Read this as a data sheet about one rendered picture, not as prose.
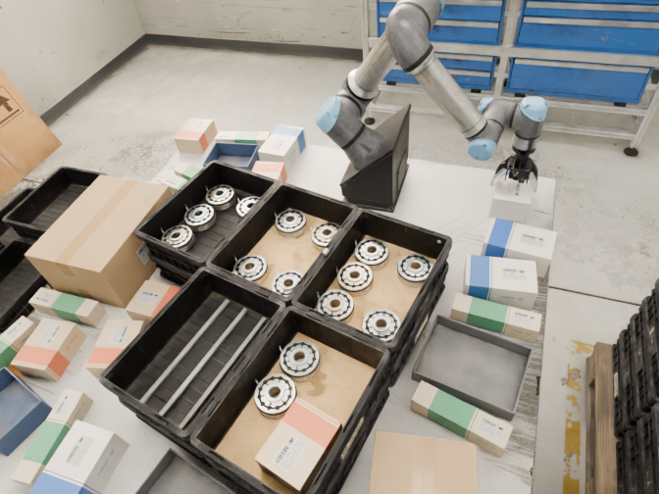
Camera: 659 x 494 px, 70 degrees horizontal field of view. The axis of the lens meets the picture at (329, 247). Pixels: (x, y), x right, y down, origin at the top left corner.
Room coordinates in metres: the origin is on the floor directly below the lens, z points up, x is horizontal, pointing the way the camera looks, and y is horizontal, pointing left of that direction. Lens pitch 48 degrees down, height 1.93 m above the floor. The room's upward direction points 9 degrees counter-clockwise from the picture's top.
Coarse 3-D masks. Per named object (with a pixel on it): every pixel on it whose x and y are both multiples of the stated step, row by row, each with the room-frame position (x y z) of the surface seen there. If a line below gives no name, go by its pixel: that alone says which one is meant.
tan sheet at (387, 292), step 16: (352, 256) 0.93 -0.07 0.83; (400, 256) 0.90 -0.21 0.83; (384, 272) 0.85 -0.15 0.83; (336, 288) 0.82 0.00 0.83; (384, 288) 0.79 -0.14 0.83; (400, 288) 0.79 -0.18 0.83; (416, 288) 0.78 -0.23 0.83; (368, 304) 0.75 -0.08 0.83; (384, 304) 0.74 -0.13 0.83; (400, 304) 0.73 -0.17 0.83; (352, 320) 0.71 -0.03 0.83; (400, 320) 0.68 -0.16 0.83
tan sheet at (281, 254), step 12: (312, 216) 1.13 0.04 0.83; (276, 228) 1.10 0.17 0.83; (312, 228) 1.08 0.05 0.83; (264, 240) 1.06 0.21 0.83; (276, 240) 1.05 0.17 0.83; (288, 240) 1.04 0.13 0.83; (300, 240) 1.03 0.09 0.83; (252, 252) 1.01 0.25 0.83; (264, 252) 1.00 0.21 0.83; (276, 252) 1.00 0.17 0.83; (288, 252) 0.99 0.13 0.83; (300, 252) 0.98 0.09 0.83; (312, 252) 0.97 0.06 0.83; (276, 264) 0.95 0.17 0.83; (288, 264) 0.94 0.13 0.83; (300, 264) 0.93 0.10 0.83
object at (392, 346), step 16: (352, 224) 0.97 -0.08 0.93; (400, 224) 0.94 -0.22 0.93; (336, 240) 0.92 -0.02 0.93; (448, 240) 0.85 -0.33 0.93; (432, 272) 0.75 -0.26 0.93; (304, 288) 0.76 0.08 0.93; (416, 304) 0.66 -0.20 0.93; (336, 320) 0.65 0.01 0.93; (368, 336) 0.59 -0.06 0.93; (400, 336) 0.57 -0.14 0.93
